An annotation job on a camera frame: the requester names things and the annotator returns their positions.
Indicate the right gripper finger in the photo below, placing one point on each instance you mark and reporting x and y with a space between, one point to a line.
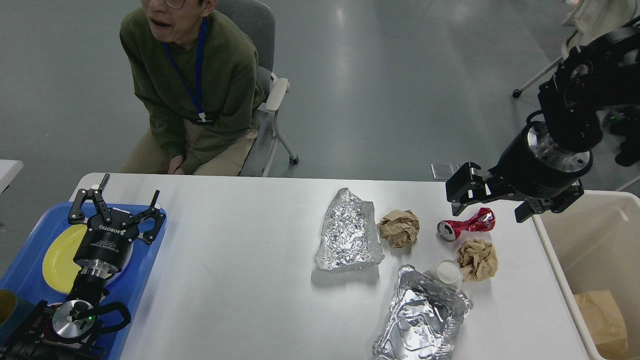
557 204
471 185

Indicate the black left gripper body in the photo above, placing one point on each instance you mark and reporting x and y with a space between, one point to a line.
106 249

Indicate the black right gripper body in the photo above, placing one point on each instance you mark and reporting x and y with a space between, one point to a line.
535 165

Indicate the yellow plate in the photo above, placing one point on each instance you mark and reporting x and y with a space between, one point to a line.
58 267

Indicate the dark teal mug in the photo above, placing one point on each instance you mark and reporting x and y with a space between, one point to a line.
14 310

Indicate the aluminium foil tray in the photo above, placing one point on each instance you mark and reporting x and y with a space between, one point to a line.
424 319

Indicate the brown paper bag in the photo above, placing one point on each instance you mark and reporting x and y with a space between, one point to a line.
605 323

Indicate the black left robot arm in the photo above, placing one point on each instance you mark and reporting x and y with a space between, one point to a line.
75 285

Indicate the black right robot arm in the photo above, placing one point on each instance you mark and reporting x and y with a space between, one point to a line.
595 77

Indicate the floor outlet plate left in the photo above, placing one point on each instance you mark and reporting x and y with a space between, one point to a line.
443 171

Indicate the crushed red can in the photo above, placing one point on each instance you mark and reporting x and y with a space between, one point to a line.
482 221

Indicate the crumpled brown paper wad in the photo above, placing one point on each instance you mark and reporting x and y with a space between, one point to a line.
478 260

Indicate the beige plastic bin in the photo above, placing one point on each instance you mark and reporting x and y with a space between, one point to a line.
594 246

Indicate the blue plastic tray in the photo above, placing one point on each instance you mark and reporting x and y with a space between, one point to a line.
24 275

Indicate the crumpled brown paper ball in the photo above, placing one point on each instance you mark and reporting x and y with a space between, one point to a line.
400 228

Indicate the white side table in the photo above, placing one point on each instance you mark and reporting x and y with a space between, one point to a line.
9 169

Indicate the white paper cup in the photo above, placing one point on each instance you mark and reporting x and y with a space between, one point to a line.
447 272

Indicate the crumpled aluminium foil sheet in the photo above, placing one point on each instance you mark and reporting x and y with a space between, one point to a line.
348 238

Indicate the white office chair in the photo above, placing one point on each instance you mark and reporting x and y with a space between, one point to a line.
590 19

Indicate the person in khaki trousers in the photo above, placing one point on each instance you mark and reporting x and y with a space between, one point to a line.
196 73

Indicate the grey office chair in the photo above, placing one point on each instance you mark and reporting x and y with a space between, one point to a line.
257 21

